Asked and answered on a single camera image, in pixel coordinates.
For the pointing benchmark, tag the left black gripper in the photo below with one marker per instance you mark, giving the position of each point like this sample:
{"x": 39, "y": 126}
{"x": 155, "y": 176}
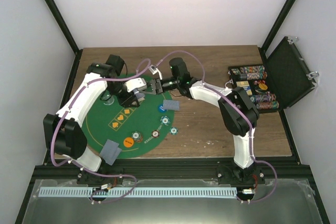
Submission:
{"x": 125, "y": 102}

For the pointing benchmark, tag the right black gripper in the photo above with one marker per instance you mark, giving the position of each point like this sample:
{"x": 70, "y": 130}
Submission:
{"x": 157, "y": 89}

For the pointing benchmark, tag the blue playing card deck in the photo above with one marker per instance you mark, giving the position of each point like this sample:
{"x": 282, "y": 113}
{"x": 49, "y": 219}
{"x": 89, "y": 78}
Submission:
{"x": 139, "y": 96}

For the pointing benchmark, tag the blue small blind button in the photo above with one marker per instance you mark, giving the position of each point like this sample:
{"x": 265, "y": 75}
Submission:
{"x": 161, "y": 109}

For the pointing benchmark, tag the poker chip stack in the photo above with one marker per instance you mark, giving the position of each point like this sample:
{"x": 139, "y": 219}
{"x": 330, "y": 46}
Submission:
{"x": 137, "y": 136}
{"x": 165, "y": 120}

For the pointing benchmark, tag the orange big blind button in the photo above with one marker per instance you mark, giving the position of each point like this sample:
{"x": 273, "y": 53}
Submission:
{"x": 128, "y": 142}

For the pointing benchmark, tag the red poker chip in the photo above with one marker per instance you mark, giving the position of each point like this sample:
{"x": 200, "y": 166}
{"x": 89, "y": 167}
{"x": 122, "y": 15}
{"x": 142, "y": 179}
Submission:
{"x": 155, "y": 134}

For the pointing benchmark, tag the single teal poker chip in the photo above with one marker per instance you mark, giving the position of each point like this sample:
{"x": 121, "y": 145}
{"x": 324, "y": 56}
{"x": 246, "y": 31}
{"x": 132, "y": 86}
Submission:
{"x": 173, "y": 130}

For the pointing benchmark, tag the blue checkered playing card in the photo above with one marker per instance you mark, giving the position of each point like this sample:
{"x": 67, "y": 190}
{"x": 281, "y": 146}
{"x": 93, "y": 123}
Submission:
{"x": 111, "y": 155}

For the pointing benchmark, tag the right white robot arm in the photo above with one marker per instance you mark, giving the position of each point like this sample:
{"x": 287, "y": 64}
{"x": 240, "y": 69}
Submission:
{"x": 238, "y": 112}

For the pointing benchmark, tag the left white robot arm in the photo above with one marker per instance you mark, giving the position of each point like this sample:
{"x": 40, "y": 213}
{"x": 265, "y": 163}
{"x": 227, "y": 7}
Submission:
{"x": 63, "y": 131}

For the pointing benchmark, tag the clear dealer button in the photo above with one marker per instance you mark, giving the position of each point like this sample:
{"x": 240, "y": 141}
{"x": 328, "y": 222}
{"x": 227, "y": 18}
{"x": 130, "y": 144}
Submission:
{"x": 108, "y": 100}

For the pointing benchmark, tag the green round poker mat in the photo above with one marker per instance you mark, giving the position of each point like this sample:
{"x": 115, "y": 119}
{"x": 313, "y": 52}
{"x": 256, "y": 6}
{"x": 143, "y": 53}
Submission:
{"x": 114, "y": 122}

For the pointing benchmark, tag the light blue slotted strip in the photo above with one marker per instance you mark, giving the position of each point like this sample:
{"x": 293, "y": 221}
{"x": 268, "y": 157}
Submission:
{"x": 140, "y": 192}

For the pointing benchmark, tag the black poker case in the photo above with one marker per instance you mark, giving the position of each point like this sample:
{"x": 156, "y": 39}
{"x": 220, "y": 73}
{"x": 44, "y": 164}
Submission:
{"x": 279, "y": 82}

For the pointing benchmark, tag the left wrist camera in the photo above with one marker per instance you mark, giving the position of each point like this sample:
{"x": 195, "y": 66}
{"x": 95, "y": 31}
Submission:
{"x": 136, "y": 84}

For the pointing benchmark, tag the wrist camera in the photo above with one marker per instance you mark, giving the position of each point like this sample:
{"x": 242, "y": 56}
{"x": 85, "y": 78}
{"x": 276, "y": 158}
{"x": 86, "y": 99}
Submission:
{"x": 154, "y": 70}
{"x": 136, "y": 84}

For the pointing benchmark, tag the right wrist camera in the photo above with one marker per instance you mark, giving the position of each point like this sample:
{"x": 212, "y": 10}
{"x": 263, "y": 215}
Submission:
{"x": 154, "y": 70}

